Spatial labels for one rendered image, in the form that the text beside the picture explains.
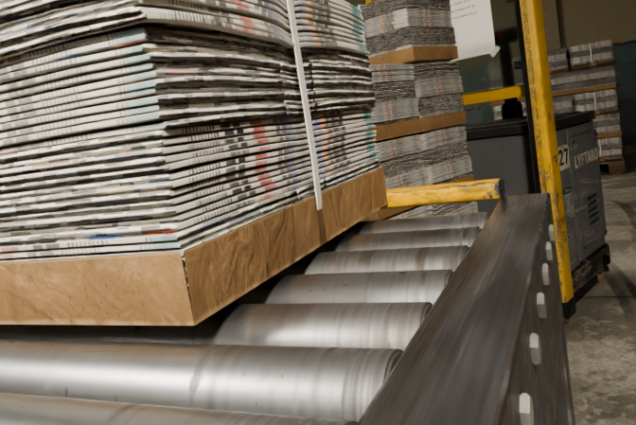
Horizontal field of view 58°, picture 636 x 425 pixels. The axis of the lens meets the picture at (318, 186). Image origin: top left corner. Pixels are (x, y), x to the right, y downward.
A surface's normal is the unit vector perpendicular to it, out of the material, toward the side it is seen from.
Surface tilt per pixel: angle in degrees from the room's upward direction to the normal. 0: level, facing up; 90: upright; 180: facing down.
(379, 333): 51
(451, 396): 0
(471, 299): 0
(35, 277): 93
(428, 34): 90
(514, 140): 90
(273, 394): 59
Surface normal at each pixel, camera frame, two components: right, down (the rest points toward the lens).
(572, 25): -0.40, 0.15
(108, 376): -0.40, -0.52
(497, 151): -0.68, 0.18
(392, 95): 0.71, -0.04
